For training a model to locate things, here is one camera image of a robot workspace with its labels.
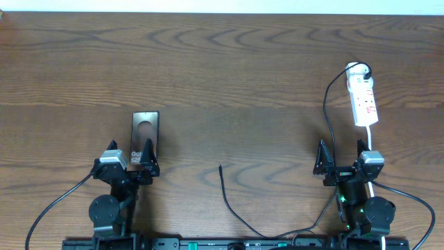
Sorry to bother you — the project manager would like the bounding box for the black USB charging cable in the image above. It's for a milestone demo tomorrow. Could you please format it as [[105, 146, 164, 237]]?
[[218, 61, 373, 240]]

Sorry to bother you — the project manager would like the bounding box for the camera black cable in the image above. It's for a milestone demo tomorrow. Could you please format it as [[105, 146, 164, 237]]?
[[24, 173, 94, 250], [370, 180, 436, 250]]

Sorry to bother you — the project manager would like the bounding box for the left camera black cable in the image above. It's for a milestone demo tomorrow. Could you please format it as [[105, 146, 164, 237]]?
[[24, 173, 94, 250]]

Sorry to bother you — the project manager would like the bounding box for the right camera black cable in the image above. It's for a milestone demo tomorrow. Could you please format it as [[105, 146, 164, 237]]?
[[370, 180, 436, 250]]

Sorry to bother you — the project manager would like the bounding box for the white power strip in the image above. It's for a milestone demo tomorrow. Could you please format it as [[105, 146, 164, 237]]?
[[346, 62, 378, 127]]

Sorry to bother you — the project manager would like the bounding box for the Galaxy S25 Ultra smartphone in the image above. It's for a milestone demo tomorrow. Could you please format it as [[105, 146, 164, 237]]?
[[130, 111, 160, 165]]

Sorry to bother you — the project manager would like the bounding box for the white power strip cord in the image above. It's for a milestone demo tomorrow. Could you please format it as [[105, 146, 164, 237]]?
[[366, 125, 387, 250]]

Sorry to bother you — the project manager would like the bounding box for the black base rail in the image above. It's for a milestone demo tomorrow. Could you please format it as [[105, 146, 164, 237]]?
[[62, 236, 410, 250]]

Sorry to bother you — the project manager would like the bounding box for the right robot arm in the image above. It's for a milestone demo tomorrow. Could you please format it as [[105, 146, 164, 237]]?
[[313, 140, 395, 249]]

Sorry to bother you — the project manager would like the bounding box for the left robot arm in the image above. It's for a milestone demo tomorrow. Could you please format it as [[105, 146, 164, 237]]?
[[89, 139, 160, 249]]

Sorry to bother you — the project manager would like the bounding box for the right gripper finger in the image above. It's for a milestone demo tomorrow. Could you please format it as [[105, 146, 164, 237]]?
[[357, 139, 370, 161], [313, 140, 334, 174]]

